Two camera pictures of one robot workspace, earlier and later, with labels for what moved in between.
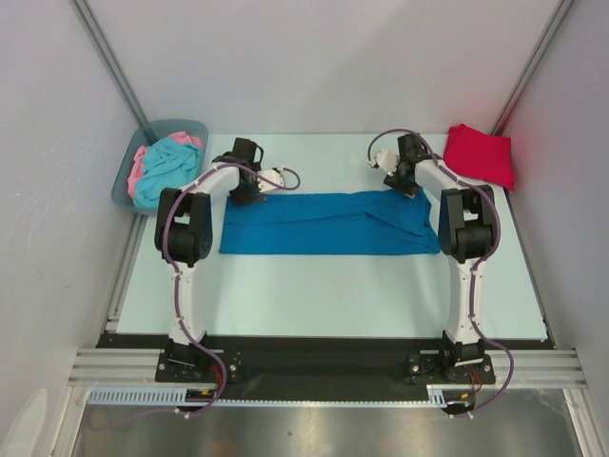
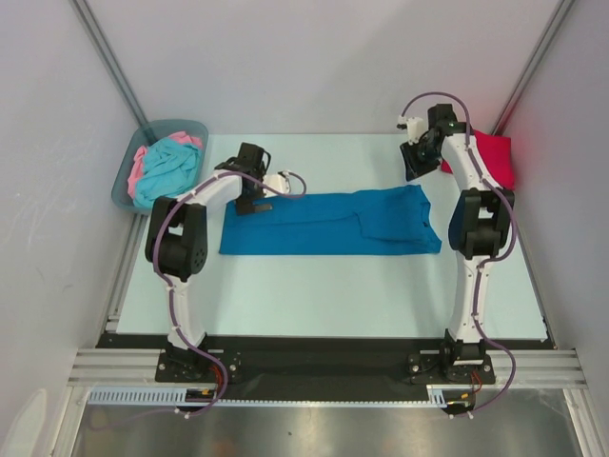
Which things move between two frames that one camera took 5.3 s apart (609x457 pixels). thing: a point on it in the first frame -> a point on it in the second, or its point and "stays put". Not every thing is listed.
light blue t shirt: (166, 164) stays put
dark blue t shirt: (386, 221) stays put
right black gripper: (404, 185) -> (412, 162)
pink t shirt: (137, 170) stays put
